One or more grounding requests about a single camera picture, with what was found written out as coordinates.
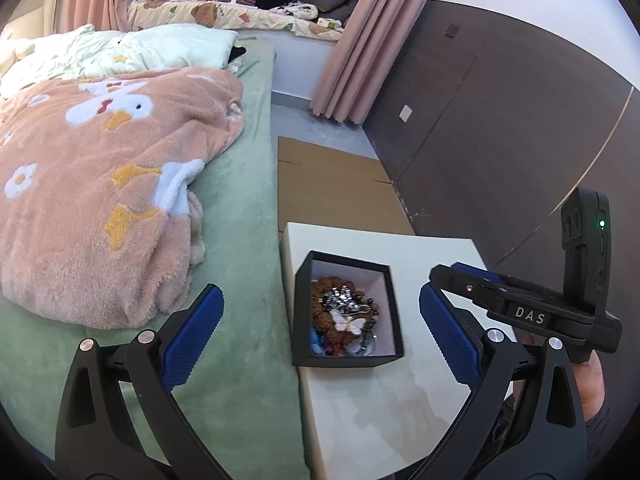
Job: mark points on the black jewelry box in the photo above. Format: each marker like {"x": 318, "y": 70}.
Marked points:
{"x": 345, "y": 314}

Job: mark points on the white floral duvet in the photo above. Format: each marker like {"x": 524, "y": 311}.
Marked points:
{"x": 87, "y": 53}

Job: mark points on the pink fleece blanket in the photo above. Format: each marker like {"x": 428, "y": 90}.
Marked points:
{"x": 99, "y": 226}

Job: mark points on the white wall socket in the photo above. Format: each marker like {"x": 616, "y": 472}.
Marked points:
{"x": 405, "y": 113}

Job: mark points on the pink curtain near wall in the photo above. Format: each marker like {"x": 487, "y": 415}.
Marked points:
{"x": 363, "y": 57}

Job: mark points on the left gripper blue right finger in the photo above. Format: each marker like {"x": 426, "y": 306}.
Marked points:
{"x": 457, "y": 334}

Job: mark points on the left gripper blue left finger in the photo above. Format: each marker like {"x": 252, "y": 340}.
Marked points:
{"x": 184, "y": 336}

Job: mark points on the brown cardboard sheet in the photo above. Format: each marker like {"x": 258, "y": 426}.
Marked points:
{"x": 327, "y": 187}

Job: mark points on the person right hand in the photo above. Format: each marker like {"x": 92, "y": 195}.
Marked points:
{"x": 589, "y": 378}

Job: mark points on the green bed sheet mattress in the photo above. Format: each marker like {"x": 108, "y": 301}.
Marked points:
{"x": 242, "y": 395}

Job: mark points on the floral mattress in background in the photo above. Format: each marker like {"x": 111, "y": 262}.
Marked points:
{"x": 222, "y": 15}

